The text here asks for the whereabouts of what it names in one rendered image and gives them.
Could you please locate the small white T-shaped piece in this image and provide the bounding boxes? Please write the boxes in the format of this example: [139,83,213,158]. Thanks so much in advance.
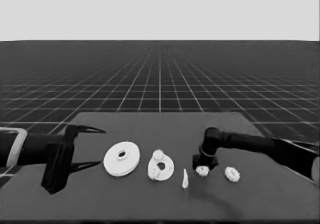
[181,168,190,190]

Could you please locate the large white toothed gear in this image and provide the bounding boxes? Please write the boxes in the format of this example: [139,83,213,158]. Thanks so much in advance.
[224,165,241,184]

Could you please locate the large thick white disc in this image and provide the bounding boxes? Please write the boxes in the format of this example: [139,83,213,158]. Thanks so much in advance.
[102,140,141,178]

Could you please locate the white round carrier with pins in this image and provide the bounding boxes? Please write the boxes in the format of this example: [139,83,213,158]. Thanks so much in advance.
[147,149,175,182]

